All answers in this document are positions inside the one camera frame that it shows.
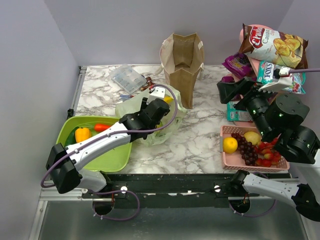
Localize purple snack bag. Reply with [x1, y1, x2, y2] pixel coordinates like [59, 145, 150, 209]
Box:
[221, 75, 235, 83]
[222, 52, 254, 79]

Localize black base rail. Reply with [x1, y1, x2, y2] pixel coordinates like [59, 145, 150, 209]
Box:
[81, 173, 257, 213]

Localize lime green tray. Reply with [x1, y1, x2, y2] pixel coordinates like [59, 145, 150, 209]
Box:
[56, 115, 132, 173]

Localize brown toy faucet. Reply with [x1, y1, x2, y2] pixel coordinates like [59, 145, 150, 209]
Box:
[140, 76, 155, 92]

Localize pink tiered shelf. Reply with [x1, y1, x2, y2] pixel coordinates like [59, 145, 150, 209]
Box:
[231, 24, 278, 126]

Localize teal Fox's candy bag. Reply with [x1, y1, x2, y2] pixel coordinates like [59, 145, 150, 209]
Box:
[257, 61, 306, 95]

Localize red toy cherries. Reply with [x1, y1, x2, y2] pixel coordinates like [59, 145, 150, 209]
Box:
[255, 138, 283, 168]

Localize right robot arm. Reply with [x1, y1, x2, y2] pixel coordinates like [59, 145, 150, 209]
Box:
[217, 77, 320, 222]

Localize clear plastic organizer box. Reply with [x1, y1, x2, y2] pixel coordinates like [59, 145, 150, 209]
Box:
[109, 64, 147, 95]

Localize teal white snack packet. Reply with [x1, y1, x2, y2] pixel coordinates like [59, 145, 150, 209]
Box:
[226, 101, 252, 122]

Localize yellow toy lemon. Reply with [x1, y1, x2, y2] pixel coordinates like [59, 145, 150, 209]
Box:
[222, 137, 238, 154]

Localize green toy cucumber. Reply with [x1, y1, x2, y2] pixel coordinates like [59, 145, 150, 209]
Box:
[64, 126, 79, 147]

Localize blue handled screwdriver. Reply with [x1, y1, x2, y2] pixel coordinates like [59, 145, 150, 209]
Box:
[120, 94, 134, 99]

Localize brown paper bag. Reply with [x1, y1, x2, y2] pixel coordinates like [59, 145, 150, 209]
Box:
[155, 33, 205, 109]

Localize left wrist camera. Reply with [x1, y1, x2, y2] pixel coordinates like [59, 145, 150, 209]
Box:
[146, 86, 166, 105]

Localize light green plastic grocery bag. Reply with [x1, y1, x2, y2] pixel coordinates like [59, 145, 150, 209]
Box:
[114, 83, 188, 147]

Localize purple snack bag left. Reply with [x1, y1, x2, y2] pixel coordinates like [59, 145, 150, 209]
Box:
[221, 75, 235, 83]

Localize yellow toy bananas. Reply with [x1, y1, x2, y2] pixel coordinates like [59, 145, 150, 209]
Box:
[163, 96, 174, 104]

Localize purple snack bag top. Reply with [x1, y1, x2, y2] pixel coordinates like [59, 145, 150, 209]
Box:
[222, 52, 254, 79]

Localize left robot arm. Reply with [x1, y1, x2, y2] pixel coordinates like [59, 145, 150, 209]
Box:
[46, 98, 170, 198]

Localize yellow toy bell pepper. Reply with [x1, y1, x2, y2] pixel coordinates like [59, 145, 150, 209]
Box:
[74, 127, 92, 143]

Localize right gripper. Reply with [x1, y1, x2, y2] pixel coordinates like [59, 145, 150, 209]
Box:
[216, 75, 277, 138]

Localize dark red toy grapes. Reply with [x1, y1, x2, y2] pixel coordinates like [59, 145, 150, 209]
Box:
[231, 133, 258, 166]

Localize yellow toy pear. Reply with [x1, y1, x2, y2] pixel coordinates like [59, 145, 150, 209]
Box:
[243, 131, 262, 146]

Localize red toy carrot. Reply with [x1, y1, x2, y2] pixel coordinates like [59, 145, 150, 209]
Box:
[93, 123, 111, 133]

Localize pink plastic basket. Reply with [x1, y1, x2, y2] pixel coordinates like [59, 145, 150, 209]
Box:
[220, 125, 290, 173]

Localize brown cassava chips bag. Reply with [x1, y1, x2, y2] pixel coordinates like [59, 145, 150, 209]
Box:
[238, 24, 308, 69]

